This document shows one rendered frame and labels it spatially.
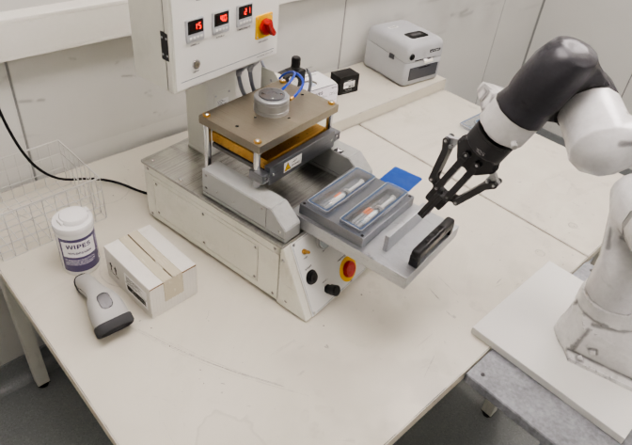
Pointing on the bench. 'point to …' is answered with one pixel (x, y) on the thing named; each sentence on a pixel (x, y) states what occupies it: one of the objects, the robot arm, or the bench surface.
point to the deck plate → (180, 164)
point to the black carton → (346, 84)
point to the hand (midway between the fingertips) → (433, 202)
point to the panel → (307, 257)
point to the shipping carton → (150, 270)
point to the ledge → (377, 97)
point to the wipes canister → (76, 240)
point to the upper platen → (268, 150)
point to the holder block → (352, 208)
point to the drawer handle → (431, 241)
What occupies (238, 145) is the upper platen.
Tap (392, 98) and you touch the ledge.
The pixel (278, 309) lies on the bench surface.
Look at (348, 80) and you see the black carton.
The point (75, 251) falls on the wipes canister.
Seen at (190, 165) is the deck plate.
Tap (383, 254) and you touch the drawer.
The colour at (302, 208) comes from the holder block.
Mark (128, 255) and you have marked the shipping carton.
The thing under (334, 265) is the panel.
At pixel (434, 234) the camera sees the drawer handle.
